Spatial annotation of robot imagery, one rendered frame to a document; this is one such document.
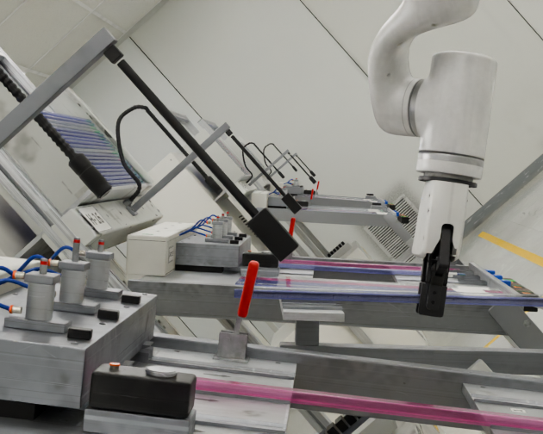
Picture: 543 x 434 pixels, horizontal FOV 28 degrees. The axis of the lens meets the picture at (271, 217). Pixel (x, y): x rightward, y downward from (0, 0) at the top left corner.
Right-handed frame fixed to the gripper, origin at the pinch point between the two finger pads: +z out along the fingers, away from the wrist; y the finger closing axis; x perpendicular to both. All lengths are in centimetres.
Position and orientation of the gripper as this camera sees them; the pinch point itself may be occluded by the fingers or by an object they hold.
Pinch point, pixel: (431, 299)
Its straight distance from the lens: 140.1
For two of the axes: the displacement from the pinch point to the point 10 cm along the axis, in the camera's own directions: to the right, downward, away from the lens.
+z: -1.4, 9.9, -0.1
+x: 9.9, 1.4, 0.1
